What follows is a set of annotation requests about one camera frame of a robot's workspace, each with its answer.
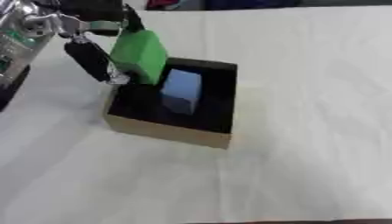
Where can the blue rectangular block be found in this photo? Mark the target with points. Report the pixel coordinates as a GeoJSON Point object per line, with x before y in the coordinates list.
{"type": "Point", "coordinates": [182, 89]}

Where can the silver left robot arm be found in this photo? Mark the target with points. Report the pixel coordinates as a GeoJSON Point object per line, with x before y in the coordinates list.
{"type": "Point", "coordinates": [20, 38]}

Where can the green rectangular block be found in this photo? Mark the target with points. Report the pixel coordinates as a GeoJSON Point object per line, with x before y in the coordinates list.
{"type": "Point", "coordinates": [139, 55]}

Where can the tan cardboard box black inside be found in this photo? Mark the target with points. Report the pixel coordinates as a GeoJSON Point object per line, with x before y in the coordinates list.
{"type": "Point", "coordinates": [173, 116]}

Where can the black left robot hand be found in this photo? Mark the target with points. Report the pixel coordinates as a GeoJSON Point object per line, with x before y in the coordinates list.
{"type": "Point", "coordinates": [91, 59]}

